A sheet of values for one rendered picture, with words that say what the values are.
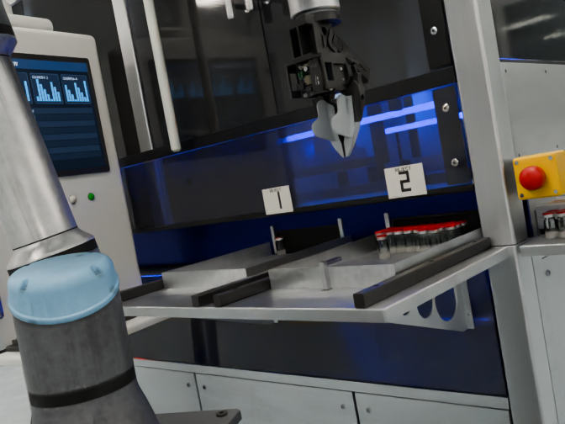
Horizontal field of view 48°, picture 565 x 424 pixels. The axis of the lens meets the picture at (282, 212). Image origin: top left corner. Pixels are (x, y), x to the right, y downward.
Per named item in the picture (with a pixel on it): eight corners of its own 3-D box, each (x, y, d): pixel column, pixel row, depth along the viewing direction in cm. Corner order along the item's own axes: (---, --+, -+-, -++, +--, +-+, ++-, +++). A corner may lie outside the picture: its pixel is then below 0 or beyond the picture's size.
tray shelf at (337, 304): (258, 263, 163) (256, 257, 163) (525, 248, 116) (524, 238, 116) (97, 315, 128) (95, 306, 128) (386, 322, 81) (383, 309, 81)
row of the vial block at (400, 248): (381, 252, 129) (377, 230, 129) (462, 247, 117) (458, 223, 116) (375, 255, 127) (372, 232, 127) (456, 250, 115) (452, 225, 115)
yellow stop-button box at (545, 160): (533, 194, 112) (526, 155, 112) (575, 189, 108) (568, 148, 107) (517, 200, 107) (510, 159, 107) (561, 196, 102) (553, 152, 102)
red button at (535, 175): (527, 189, 107) (524, 166, 106) (551, 187, 104) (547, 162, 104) (519, 193, 104) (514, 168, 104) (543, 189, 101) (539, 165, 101)
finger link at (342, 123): (327, 160, 93) (316, 98, 93) (351, 156, 98) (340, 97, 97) (344, 156, 91) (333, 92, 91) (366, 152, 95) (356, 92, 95)
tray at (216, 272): (271, 255, 160) (268, 241, 160) (353, 250, 143) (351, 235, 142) (164, 288, 135) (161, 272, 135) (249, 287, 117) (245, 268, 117)
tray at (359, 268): (378, 250, 135) (376, 234, 135) (493, 242, 118) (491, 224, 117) (271, 288, 110) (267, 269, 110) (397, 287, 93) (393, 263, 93)
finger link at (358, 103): (337, 125, 96) (328, 69, 96) (344, 125, 97) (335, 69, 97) (362, 119, 93) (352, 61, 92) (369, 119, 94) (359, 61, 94)
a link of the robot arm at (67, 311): (21, 405, 64) (-7, 274, 63) (30, 373, 77) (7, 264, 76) (139, 374, 67) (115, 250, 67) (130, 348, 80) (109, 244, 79)
